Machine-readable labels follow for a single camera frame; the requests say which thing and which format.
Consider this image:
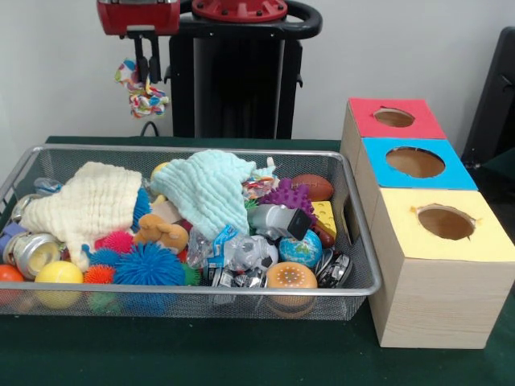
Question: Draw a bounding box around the orange smooth ball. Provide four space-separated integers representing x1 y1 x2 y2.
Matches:
0 264 26 305

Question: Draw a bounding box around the wooden box with three holes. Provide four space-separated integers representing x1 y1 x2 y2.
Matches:
340 96 515 349

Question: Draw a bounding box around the large blue spiky ball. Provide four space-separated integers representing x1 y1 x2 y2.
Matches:
113 241 186 286

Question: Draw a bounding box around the cream muslin cloth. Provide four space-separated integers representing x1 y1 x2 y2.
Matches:
19 161 144 273

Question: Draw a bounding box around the toy burger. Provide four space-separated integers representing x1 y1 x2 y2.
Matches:
266 261 319 318

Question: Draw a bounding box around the yellow smooth ball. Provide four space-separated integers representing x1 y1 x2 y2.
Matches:
35 260 84 309

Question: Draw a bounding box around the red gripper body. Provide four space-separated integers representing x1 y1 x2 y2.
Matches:
96 0 181 38

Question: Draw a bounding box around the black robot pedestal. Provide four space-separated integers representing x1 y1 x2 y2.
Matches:
160 0 323 140

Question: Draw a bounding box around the shallow metal mesh bin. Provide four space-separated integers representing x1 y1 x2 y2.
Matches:
0 143 382 322

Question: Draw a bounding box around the blue globe ball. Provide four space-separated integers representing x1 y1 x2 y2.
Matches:
278 228 323 269

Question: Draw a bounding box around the purple spiky ball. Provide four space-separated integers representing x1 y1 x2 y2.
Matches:
258 178 319 220

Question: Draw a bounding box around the brown toy football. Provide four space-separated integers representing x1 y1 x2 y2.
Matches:
290 173 335 202

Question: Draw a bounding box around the multicoloured knotted cloth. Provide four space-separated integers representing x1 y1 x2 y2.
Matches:
114 59 170 119

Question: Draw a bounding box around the dark green table cloth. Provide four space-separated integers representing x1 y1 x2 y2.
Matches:
482 149 515 172
0 135 515 386

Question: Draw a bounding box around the light blue muslin cloth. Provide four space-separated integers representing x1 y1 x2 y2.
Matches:
149 149 258 239

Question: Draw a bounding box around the yellow cheese toy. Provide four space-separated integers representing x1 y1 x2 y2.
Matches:
311 199 339 242

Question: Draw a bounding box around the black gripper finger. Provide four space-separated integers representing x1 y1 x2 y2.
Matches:
147 35 163 84
134 34 149 81

